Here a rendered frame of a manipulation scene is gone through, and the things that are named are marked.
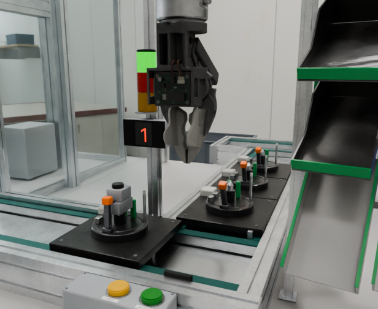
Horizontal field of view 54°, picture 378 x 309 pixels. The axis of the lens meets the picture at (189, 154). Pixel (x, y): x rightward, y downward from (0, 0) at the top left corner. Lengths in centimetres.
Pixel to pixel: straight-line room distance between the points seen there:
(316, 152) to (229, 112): 391
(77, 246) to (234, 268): 37
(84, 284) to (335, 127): 59
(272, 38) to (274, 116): 84
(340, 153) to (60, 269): 62
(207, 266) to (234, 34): 388
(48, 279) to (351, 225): 64
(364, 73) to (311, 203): 29
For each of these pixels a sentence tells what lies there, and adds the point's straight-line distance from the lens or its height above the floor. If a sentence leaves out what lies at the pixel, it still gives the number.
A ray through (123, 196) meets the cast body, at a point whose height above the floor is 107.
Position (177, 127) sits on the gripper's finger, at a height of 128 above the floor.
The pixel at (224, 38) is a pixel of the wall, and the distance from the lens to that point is 467.
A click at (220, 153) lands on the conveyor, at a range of 205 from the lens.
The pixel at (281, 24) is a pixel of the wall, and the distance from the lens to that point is 424.
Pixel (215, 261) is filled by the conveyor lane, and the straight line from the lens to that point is 93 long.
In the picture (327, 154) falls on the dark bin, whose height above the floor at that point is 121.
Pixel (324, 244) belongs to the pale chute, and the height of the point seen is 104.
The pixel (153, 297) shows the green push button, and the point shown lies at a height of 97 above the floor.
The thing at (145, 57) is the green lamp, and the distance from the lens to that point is 95.
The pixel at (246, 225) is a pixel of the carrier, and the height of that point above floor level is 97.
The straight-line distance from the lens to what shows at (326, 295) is 97.
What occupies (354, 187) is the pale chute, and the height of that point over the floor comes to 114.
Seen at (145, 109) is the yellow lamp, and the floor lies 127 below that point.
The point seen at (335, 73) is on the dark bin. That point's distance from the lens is 66.
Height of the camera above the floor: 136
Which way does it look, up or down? 13 degrees down
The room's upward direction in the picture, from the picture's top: straight up
